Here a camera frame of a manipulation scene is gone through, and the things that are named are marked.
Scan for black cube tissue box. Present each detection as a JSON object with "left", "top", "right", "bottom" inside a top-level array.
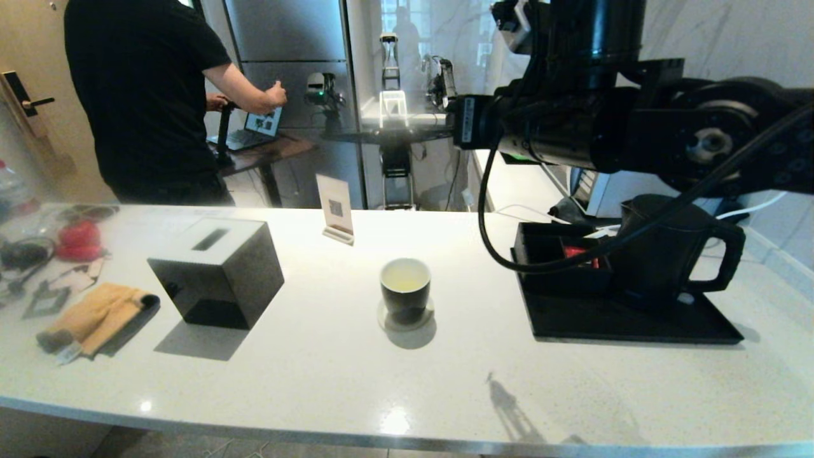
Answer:
[{"left": 147, "top": 216, "right": 286, "bottom": 331}]

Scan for black compartment sachet box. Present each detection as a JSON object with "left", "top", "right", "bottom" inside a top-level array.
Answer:
[{"left": 511, "top": 222, "right": 615, "bottom": 295}]

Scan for orange grey cleaning cloth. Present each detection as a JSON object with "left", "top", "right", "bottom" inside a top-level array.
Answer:
[{"left": 36, "top": 282, "right": 162, "bottom": 365}]

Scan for clear water bottle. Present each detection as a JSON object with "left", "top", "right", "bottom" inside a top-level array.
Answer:
[{"left": 0, "top": 159, "right": 38, "bottom": 217}]

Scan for grey camera device green light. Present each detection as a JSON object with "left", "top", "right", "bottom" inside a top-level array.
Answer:
[{"left": 305, "top": 71, "right": 348, "bottom": 121}]

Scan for open laptop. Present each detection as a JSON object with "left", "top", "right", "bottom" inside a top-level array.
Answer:
[{"left": 210, "top": 107, "right": 284, "bottom": 152}]

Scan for black tangled cords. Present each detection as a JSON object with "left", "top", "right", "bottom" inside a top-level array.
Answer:
[{"left": 0, "top": 235, "right": 57, "bottom": 296}]

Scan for black rectangular serving tray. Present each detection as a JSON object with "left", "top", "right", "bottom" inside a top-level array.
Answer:
[{"left": 510, "top": 248, "right": 744, "bottom": 345}]

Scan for person in black shirt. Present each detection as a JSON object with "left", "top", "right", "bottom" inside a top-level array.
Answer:
[{"left": 64, "top": 0, "right": 287, "bottom": 205}]

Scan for beige patterned card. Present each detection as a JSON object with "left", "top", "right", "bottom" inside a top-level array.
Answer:
[{"left": 45, "top": 258, "right": 107, "bottom": 295}]

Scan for black hanging cable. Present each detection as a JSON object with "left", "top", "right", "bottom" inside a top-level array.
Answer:
[{"left": 445, "top": 149, "right": 462, "bottom": 211}]

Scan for dark green tea sachet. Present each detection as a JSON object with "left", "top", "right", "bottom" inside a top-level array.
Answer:
[{"left": 22, "top": 286, "right": 72, "bottom": 321}]

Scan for dark grey power plug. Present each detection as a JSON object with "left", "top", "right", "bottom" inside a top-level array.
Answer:
[{"left": 550, "top": 197, "right": 598, "bottom": 223}]

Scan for red bell pepper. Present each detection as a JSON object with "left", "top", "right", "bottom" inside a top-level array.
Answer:
[{"left": 53, "top": 221, "right": 104, "bottom": 262}]

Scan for white round saucer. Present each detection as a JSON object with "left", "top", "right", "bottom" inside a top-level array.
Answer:
[{"left": 376, "top": 297, "right": 437, "bottom": 333}]

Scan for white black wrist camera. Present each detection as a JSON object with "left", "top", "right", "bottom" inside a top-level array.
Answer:
[{"left": 493, "top": 0, "right": 534, "bottom": 55}]

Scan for black mug white inside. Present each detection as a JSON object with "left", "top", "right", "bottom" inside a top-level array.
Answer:
[{"left": 380, "top": 257, "right": 432, "bottom": 323}]

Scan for QR code sign stand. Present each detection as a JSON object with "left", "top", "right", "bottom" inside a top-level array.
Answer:
[{"left": 315, "top": 172, "right": 356, "bottom": 247}]

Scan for black electric kettle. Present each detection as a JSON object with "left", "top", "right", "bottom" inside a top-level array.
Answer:
[{"left": 607, "top": 194, "right": 747, "bottom": 311}]

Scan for black curved desk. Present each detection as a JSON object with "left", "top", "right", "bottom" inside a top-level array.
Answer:
[{"left": 323, "top": 121, "right": 459, "bottom": 144}]

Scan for silver refrigerator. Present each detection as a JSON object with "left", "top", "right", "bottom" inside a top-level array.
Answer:
[{"left": 219, "top": 0, "right": 368, "bottom": 209}]

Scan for brown wooden table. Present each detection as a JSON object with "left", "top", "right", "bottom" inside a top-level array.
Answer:
[{"left": 216, "top": 130, "right": 319, "bottom": 208}]

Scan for black door handle lock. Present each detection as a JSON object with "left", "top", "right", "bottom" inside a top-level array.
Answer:
[{"left": 1, "top": 70, "right": 56, "bottom": 137}]

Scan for black white robot stand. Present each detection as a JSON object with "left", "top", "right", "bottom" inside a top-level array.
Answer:
[{"left": 379, "top": 31, "right": 415, "bottom": 211}]

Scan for red sachet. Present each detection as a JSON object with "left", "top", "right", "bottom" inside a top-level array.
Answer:
[{"left": 563, "top": 246, "right": 601, "bottom": 270}]

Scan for silver microwave oven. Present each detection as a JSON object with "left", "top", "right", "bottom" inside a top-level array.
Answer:
[{"left": 569, "top": 167, "right": 627, "bottom": 218}]

